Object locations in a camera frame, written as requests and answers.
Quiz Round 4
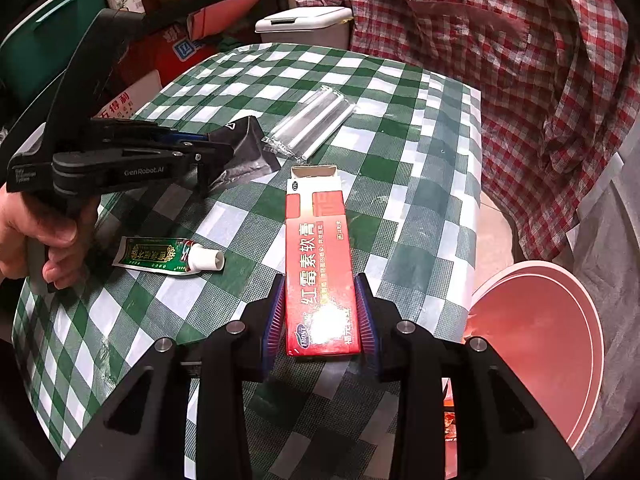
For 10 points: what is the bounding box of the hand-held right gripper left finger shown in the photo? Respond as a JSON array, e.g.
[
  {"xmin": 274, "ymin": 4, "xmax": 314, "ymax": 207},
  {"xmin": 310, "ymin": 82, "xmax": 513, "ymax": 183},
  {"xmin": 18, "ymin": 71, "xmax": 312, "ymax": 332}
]
[{"xmin": 57, "ymin": 274, "xmax": 287, "ymax": 480}]

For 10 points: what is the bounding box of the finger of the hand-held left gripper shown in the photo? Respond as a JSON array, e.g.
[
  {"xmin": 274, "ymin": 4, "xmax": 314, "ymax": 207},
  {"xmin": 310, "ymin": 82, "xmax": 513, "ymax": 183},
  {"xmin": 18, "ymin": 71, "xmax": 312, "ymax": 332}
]
[
  {"xmin": 92, "ymin": 117, "xmax": 216, "ymax": 147},
  {"xmin": 125, "ymin": 141, "xmax": 236, "ymax": 197}
]

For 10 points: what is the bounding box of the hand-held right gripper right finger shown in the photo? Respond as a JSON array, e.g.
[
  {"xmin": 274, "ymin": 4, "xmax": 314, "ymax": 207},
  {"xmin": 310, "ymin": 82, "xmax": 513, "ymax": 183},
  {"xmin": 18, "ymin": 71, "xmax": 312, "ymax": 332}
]
[{"xmin": 354, "ymin": 272, "xmax": 586, "ymax": 480}]

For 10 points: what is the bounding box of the black foil packet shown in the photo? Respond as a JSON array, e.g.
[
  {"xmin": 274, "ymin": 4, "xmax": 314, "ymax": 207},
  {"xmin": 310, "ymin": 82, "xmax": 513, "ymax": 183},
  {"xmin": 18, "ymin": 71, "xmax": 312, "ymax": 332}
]
[{"xmin": 207, "ymin": 115, "xmax": 281, "ymax": 193}]

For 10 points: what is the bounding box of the red ointment box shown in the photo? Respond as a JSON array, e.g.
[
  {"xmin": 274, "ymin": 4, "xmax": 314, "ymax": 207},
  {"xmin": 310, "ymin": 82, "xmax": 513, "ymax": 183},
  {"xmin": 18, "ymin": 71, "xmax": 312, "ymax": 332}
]
[{"xmin": 284, "ymin": 165, "xmax": 362, "ymax": 358}]

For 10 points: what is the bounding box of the pink round bin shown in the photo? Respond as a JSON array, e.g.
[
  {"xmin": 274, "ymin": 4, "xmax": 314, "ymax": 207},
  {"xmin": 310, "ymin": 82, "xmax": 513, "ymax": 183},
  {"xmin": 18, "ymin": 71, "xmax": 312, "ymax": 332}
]
[{"xmin": 442, "ymin": 259, "xmax": 606, "ymax": 453}]

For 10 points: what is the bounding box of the person's left hand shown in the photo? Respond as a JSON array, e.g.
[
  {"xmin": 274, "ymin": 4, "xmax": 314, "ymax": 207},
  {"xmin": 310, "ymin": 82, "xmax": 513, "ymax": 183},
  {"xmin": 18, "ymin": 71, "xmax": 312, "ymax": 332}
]
[{"xmin": 0, "ymin": 180, "xmax": 101, "ymax": 290}]

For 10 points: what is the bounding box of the white plastic bag red print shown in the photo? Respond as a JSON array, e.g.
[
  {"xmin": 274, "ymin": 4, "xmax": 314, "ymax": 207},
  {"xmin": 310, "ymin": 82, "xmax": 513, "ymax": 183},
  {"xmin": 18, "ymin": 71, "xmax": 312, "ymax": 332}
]
[{"xmin": 97, "ymin": 70, "xmax": 166, "ymax": 121}]

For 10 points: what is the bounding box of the red bag with blue label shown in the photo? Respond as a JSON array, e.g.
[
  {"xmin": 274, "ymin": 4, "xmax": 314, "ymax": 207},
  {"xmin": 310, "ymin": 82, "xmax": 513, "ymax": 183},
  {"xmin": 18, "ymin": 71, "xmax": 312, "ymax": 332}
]
[{"xmin": 120, "ymin": 0, "xmax": 268, "ymax": 93}]

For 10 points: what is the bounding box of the green ointment tube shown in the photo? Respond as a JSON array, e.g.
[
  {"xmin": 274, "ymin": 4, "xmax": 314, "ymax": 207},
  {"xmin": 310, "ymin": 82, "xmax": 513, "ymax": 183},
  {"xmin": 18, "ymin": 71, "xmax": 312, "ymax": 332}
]
[{"xmin": 111, "ymin": 236, "xmax": 225, "ymax": 278}]

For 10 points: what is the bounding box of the clear plastic strip pack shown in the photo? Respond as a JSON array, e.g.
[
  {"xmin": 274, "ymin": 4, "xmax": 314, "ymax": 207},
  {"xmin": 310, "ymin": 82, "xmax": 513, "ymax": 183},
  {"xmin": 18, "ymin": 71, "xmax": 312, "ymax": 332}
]
[{"xmin": 262, "ymin": 85, "xmax": 358, "ymax": 162}]

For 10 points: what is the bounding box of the teal plastic storage bin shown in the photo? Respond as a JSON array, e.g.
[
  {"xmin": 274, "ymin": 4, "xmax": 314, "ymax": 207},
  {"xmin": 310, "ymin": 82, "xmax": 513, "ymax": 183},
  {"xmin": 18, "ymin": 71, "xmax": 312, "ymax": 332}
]
[{"xmin": 0, "ymin": 0, "xmax": 108, "ymax": 101}]

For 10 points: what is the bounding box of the white lidded bin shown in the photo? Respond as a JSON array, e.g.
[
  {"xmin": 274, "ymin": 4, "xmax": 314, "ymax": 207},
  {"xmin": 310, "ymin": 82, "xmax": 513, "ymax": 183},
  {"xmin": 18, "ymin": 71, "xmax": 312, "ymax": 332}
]
[{"xmin": 255, "ymin": 6, "xmax": 355, "ymax": 52}]

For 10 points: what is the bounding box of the green checkered tablecloth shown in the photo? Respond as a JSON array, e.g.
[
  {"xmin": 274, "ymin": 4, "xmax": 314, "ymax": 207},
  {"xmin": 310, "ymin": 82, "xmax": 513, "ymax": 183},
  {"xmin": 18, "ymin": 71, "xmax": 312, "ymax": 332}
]
[{"xmin": 11, "ymin": 42, "xmax": 483, "ymax": 480}]

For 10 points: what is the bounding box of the grey cloth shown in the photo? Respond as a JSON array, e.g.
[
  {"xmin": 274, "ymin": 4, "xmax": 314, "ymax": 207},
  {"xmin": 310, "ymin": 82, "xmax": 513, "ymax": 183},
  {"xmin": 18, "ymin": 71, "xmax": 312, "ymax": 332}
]
[{"xmin": 565, "ymin": 150, "xmax": 640, "ymax": 476}]

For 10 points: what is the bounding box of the red plaid shirt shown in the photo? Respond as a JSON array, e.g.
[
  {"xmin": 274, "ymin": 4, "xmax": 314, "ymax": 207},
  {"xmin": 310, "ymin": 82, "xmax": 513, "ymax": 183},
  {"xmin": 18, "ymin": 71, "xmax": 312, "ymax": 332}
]
[{"xmin": 296, "ymin": 0, "xmax": 631, "ymax": 261}]

